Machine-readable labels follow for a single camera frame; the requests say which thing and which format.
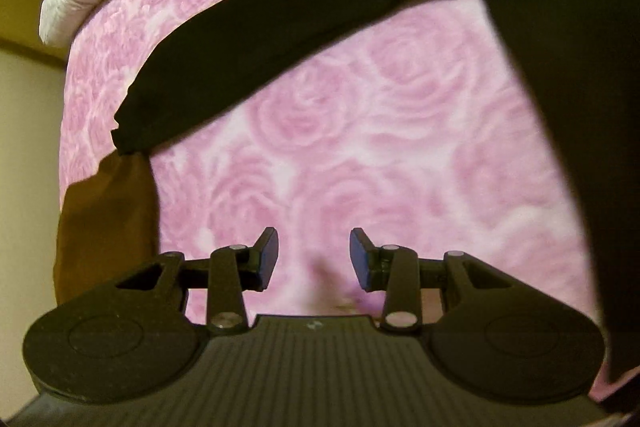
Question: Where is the black garment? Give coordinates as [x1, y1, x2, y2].
[113, 0, 639, 374]

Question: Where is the pink rose patterned blanket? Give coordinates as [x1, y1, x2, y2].
[57, 0, 622, 403]

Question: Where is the brown cloth at bed edge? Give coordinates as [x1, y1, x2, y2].
[53, 152, 160, 305]

